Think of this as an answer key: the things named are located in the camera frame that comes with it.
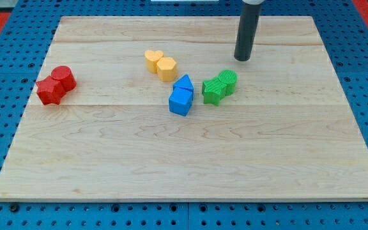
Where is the yellow hexagon block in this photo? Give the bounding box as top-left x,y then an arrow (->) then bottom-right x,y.
157,57 -> 178,82

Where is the green cylinder block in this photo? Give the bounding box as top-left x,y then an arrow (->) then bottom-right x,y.
218,70 -> 238,96

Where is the red star block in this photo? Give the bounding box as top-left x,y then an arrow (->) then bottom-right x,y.
36,76 -> 66,105

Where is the green star block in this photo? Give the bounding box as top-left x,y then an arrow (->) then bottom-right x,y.
202,77 -> 226,106

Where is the blue triangle block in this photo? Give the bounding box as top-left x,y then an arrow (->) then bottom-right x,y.
172,75 -> 194,93

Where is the blue cube block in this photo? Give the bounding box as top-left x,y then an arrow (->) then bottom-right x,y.
169,88 -> 194,116

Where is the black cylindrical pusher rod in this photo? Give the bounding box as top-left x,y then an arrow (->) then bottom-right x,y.
234,0 -> 265,61

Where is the light wooden board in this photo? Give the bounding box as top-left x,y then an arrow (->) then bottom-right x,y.
0,16 -> 368,203

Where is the yellow heart block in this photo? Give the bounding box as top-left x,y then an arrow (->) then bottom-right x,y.
144,50 -> 164,73

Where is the red cylinder block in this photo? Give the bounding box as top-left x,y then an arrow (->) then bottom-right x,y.
50,66 -> 77,92

